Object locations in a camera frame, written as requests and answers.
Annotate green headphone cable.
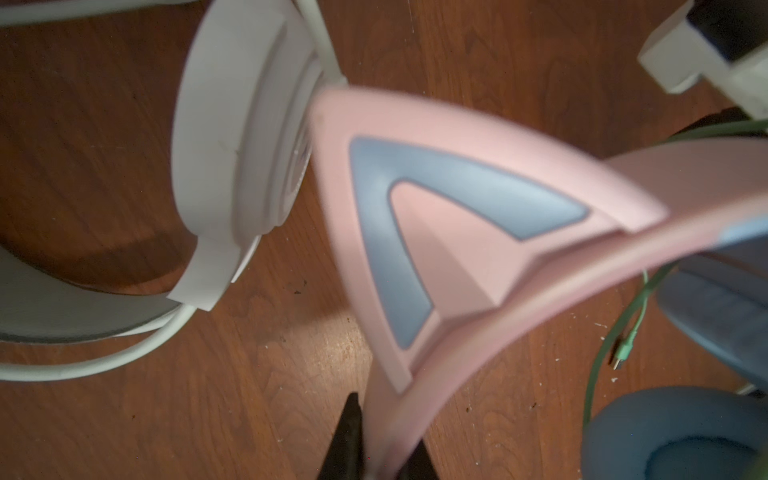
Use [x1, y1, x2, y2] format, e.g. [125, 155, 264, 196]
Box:
[581, 118, 768, 428]

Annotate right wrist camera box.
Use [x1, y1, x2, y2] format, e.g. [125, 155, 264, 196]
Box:
[638, 1, 767, 119]

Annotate white headphones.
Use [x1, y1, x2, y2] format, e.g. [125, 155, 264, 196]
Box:
[1, 1, 346, 382]

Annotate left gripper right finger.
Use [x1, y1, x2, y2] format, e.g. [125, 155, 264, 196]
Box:
[396, 441, 439, 480]

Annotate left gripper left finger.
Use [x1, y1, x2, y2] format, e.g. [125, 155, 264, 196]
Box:
[317, 392, 364, 480]

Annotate pink blue cat-ear headphones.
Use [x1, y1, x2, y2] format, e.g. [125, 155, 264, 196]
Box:
[307, 88, 767, 479]

